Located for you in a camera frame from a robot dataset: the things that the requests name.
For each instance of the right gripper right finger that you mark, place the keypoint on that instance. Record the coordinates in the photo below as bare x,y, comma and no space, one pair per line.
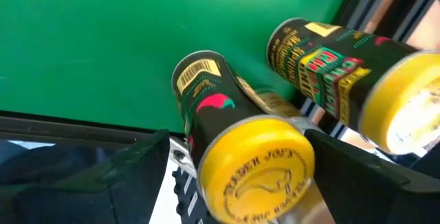
378,196

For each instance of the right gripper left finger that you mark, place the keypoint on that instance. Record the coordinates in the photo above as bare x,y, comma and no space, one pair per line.
86,200

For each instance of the yellow-lid black spice jar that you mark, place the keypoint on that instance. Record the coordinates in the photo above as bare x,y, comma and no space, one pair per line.
220,114
326,66

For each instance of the wooden table board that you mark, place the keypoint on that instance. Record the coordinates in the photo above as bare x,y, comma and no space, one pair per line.
429,28

